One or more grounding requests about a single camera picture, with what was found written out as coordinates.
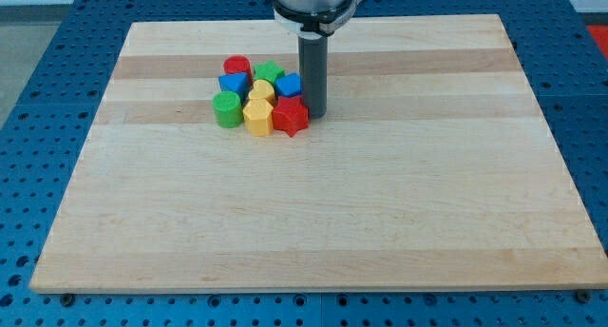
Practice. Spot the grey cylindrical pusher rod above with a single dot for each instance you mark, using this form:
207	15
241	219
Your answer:
312	61

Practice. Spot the red star block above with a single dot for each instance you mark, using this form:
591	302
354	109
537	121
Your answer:
290	115

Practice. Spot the green star block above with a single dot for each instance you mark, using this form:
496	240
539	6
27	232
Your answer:
269	71

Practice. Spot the blue pentagon block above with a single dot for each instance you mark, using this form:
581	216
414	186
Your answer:
289	85

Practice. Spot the yellow heart block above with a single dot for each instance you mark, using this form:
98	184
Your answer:
262	90

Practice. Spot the red cylinder block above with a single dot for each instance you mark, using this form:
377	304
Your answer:
238	64

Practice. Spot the blue triangle block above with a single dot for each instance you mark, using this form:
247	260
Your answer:
235	82

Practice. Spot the yellow hexagon block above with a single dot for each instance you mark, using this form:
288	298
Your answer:
258	117

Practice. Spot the green cylinder block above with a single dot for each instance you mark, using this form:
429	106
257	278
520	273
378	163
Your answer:
227	109

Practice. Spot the light wooden board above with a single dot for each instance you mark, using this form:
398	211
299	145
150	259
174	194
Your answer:
433	169

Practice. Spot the blue perforated metal table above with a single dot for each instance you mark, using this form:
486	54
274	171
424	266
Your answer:
43	136

